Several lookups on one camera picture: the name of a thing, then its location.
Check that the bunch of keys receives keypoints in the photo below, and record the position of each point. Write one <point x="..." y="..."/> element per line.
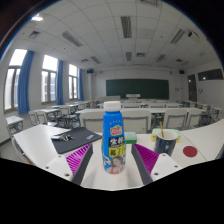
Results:
<point x="61" y="137"/>

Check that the classroom window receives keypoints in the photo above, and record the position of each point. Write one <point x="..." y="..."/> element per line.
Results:
<point x="72" y="81"/>
<point x="11" y="83"/>
<point x="48" y="80"/>

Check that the dark blue mug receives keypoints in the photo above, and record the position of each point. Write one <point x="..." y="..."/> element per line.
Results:
<point x="165" y="146"/>

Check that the dark high wall window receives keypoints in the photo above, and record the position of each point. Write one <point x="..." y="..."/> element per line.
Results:
<point x="210" y="74"/>

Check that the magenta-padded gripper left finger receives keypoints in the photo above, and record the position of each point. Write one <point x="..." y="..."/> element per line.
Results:
<point x="58" y="166"/>

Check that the dark classroom door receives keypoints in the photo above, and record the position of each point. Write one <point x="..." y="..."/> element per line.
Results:
<point x="192" y="88"/>

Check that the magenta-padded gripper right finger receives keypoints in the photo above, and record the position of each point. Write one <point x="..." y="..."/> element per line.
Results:
<point x="166" y="165"/>

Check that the classroom desks and chairs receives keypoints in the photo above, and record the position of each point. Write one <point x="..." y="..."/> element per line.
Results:
<point x="136" y="120"/>

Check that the thin golden stirring stick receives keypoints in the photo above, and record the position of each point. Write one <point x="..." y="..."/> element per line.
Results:
<point x="161" y="128"/>

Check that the green chalkboard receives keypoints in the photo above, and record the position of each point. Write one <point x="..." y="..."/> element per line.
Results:
<point x="136" y="88"/>

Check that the ceiling lights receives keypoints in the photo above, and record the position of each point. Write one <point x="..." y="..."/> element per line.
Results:
<point x="126" y="26"/>

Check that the flat round red coaster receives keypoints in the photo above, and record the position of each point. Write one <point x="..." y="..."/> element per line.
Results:
<point x="190" y="151"/>

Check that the black wall speaker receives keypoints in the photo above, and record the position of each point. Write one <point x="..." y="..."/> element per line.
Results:
<point x="181" y="71"/>
<point x="90" y="71"/>

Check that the blue drink bottle white cap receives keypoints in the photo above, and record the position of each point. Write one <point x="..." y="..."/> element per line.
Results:
<point x="113" y="126"/>

